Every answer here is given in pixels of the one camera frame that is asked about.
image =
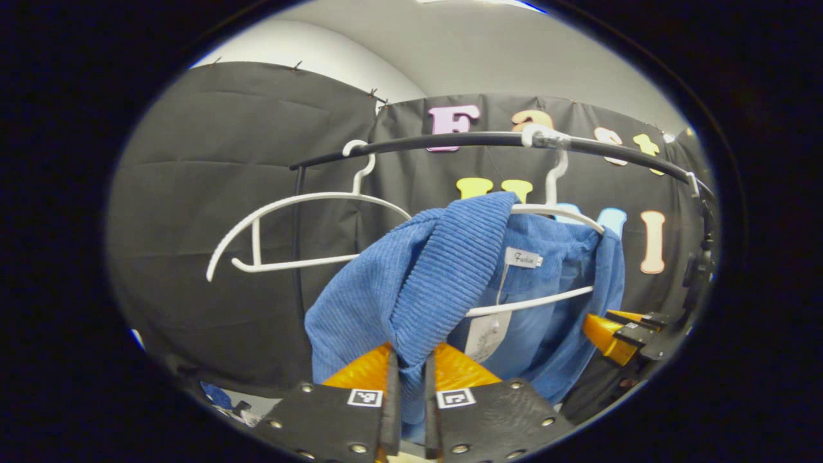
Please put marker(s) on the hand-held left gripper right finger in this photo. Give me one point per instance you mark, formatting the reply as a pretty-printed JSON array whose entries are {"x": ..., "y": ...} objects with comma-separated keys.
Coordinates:
[{"x": 432, "y": 418}]

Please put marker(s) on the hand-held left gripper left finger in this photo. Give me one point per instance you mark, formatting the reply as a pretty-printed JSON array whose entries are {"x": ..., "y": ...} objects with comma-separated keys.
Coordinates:
[{"x": 392, "y": 418}]

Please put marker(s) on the small blue object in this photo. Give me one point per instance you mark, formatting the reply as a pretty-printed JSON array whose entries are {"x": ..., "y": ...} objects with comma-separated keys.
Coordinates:
[{"x": 215, "y": 393}]

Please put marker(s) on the ceiling light panel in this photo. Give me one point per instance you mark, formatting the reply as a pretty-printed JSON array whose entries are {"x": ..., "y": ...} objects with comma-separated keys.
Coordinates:
[{"x": 482, "y": 3}]

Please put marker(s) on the black clothes rack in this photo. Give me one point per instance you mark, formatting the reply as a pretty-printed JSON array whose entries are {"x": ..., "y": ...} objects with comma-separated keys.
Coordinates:
[{"x": 450, "y": 140}]

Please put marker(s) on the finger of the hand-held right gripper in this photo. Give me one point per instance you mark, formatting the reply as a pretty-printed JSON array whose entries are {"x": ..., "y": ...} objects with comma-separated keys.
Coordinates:
[
  {"x": 633, "y": 316},
  {"x": 604, "y": 337}
]

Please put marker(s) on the black backdrop cloth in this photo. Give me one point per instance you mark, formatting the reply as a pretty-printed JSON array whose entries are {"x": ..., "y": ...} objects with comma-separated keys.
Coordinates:
[{"x": 193, "y": 193}]

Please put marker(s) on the white plastic hanger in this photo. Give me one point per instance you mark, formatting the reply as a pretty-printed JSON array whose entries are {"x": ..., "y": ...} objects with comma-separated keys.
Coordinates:
[
  {"x": 546, "y": 299},
  {"x": 256, "y": 241}
]

